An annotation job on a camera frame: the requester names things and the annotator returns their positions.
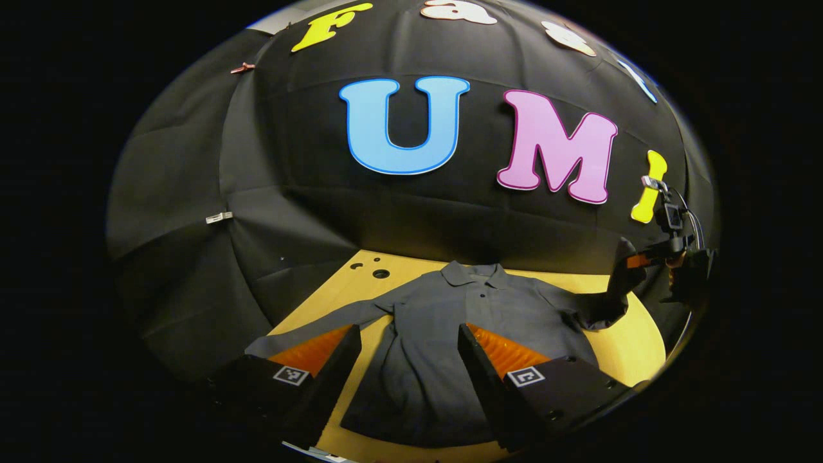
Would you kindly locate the silver metal clip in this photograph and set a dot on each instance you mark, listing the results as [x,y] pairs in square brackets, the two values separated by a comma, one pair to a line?
[219,218]

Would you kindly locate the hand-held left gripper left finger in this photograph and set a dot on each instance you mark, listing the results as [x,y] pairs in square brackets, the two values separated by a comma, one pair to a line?
[337,366]

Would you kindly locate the black backdrop cloth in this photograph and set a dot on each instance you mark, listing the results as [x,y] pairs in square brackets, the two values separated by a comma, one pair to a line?
[308,161]

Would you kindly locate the copper red clip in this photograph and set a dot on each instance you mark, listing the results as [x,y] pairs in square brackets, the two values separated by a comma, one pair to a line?
[242,67]

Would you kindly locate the dark grey polo shirt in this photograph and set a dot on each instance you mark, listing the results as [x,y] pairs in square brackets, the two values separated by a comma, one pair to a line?
[437,334]

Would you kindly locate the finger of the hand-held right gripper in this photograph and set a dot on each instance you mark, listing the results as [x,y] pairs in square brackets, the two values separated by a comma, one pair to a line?
[646,259]

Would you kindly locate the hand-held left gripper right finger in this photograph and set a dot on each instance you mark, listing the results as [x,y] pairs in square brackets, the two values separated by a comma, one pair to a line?
[479,373]

